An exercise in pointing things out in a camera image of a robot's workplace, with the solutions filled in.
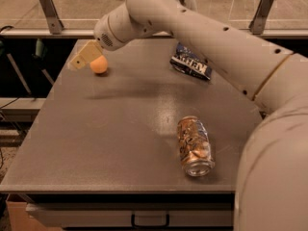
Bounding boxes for grey drawer with handle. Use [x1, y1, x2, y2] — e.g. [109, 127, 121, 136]
[26, 204, 233, 229]

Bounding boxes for horizontal metal rail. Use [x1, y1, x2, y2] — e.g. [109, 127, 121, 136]
[0, 28, 308, 39]

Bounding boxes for right metal rail bracket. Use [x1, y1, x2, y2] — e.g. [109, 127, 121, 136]
[249, 0, 274, 35]

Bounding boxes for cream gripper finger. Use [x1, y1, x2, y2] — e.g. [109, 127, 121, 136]
[68, 40, 102, 69]

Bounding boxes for left metal rail bracket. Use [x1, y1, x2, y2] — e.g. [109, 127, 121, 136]
[39, 0, 64, 35]

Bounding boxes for crushed gold soda can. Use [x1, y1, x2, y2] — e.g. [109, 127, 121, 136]
[177, 115, 216, 177]

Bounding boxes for blue chip bag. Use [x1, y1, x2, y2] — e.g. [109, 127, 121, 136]
[169, 43, 212, 81]

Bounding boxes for orange fruit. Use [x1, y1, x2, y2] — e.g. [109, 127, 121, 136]
[90, 56, 108, 74]

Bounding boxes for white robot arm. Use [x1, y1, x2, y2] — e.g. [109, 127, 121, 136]
[70, 0, 308, 231]

